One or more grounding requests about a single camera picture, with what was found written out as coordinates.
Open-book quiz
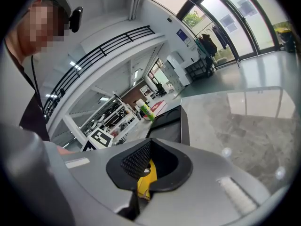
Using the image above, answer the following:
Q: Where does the black head camera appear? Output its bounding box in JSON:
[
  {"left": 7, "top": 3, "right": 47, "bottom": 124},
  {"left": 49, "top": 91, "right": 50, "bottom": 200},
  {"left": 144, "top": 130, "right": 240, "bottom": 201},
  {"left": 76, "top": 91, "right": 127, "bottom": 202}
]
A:
[{"left": 69, "top": 6, "right": 84, "bottom": 33}]

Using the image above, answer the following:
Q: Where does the white locker cabinet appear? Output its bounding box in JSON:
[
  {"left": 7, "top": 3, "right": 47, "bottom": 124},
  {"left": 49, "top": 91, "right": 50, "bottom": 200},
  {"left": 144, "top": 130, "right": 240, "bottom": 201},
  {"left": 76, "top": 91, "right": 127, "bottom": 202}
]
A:
[{"left": 166, "top": 51, "right": 193, "bottom": 87}]

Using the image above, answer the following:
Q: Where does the coat rack with clothes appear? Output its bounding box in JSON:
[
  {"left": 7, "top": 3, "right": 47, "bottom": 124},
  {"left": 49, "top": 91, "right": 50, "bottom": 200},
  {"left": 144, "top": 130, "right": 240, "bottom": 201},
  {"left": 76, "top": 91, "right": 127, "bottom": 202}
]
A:
[{"left": 193, "top": 22, "right": 228, "bottom": 78}]

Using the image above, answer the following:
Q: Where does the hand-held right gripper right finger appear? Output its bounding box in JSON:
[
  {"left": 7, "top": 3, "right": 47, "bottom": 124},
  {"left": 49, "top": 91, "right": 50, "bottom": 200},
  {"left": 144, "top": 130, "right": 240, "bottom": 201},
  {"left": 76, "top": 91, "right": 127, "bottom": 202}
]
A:
[{"left": 135, "top": 137, "right": 271, "bottom": 226}]

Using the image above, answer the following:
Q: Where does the black office chair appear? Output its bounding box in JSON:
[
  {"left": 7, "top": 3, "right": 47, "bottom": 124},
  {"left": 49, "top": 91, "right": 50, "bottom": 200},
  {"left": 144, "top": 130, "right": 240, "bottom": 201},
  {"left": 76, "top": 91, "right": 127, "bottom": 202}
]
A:
[{"left": 154, "top": 82, "right": 166, "bottom": 97}]

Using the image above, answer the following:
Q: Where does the bin with yellow lid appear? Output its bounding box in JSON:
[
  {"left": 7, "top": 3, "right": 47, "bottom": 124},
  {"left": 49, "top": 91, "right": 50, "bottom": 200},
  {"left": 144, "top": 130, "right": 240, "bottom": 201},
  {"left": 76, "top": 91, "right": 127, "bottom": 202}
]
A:
[{"left": 277, "top": 28, "right": 296, "bottom": 53}]

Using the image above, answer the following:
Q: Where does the person's head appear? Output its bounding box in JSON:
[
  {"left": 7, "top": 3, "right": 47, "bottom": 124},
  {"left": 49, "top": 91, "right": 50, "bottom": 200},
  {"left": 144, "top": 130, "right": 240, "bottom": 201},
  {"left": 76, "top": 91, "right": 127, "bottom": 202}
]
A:
[{"left": 5, "top": 0, "right": 72, "bottom": 65}]

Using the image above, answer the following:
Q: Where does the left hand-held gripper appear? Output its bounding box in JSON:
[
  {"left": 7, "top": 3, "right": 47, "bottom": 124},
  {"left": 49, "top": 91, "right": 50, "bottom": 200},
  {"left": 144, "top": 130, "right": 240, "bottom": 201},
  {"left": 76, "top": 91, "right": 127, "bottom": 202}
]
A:
[{"left": 80, "top": 127, "right": 115, "bottom": 152}]

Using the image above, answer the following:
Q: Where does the green and white bottle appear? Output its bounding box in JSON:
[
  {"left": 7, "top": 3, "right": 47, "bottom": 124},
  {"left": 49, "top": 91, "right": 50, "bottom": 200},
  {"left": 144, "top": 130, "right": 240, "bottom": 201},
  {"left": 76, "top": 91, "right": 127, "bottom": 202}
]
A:
[{"left": 137, "top": 98, "right": 156, "bottom": 121}]

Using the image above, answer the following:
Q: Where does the yellow screwdriver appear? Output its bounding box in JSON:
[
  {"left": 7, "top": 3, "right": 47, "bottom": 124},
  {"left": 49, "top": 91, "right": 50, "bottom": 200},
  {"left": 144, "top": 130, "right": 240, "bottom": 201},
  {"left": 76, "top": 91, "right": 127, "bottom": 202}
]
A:
[{"left": 137, "top": 160, "right": 158, "bottom": 200}]

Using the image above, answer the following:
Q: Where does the black box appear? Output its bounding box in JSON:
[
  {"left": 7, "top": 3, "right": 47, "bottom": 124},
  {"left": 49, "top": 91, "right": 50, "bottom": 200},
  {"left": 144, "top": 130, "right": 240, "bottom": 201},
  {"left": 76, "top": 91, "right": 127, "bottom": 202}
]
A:
[{"left": 145, "top": 105, "right": 190, "bottom": 146}]

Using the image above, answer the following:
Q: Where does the white shelving unit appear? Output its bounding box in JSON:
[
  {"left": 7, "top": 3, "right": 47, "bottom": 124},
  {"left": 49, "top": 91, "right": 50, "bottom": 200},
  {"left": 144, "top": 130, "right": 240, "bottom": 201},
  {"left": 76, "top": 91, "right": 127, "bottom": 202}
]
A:
[{"left": 81, "top": 97, "right": 141, "bottom": 143}]

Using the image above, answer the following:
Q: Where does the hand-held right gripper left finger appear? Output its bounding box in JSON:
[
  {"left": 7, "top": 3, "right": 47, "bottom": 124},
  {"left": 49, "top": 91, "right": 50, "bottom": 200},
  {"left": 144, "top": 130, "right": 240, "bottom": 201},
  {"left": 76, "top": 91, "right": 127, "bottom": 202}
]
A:
[{"left": 61, "top": 137, "right": 151, "bottom": 221}]

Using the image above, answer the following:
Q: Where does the black balcony railing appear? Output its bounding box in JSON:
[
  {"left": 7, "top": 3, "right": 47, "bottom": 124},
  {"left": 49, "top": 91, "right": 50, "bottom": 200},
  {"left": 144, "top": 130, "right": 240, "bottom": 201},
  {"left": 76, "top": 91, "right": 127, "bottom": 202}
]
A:
[{"left": 43, "top": 25, "right": 156, "bottom": 122}]

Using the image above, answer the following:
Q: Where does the black shelf cart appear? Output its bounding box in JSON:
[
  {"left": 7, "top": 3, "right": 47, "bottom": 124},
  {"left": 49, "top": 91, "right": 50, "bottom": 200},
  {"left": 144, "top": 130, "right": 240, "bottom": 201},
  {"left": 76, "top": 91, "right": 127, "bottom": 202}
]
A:
[{"left": 185, "top": 57, "right": 215, "bottom": 81}]

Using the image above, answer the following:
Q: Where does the blue wall poster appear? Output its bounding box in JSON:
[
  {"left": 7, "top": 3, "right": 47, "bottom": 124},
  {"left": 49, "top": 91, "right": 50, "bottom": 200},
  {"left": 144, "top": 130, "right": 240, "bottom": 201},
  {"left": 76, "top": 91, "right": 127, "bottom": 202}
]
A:
[{"left": 176, "top": 28, "right": 187, "bottom": 41}]

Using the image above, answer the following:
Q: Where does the person's torso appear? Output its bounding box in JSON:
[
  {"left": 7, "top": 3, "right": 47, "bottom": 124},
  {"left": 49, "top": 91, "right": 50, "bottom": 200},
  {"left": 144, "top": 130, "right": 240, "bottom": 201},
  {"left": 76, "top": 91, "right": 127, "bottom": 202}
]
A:
[{"left": 0, "top": 40, "right": 51, "bottom": 142}]

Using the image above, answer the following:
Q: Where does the red and white box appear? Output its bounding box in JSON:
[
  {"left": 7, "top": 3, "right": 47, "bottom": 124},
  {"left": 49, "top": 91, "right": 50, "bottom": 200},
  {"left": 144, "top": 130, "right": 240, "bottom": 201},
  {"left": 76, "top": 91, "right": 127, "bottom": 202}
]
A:
[{"left": 150, "top": 99, "right": 167, "bottom": 112}]

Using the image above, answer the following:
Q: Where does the person's left forearm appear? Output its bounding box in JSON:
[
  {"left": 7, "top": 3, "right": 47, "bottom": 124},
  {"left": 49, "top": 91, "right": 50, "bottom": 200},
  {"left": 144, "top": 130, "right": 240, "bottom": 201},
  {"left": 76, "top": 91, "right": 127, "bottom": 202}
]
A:
[{"left": 56, "top": 146, "right": 76, "bottom": 156}]

